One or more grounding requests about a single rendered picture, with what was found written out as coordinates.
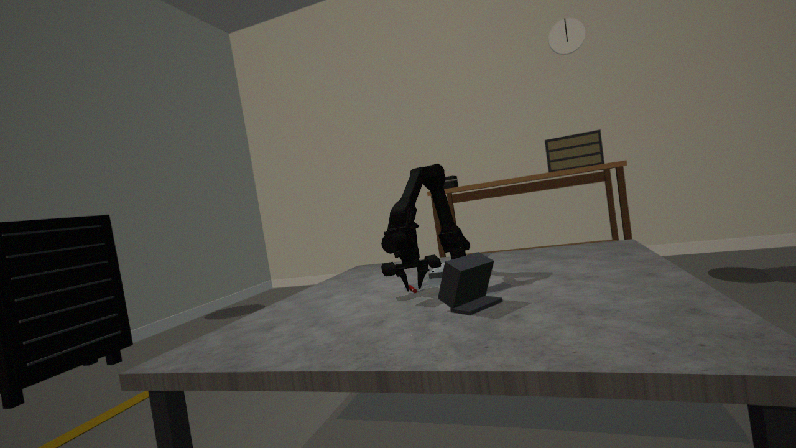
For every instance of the dark grey panel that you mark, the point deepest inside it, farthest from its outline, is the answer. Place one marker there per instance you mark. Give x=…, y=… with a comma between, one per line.
x=464, y=284

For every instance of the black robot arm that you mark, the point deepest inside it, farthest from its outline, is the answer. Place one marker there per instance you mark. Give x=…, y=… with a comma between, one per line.
x=401, y=230

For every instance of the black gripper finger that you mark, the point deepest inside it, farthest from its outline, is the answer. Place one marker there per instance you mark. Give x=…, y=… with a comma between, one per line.
x=421, y=274
x=404, y=278

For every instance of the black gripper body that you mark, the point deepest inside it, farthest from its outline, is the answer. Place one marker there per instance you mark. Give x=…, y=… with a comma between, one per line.
x=410, y=259

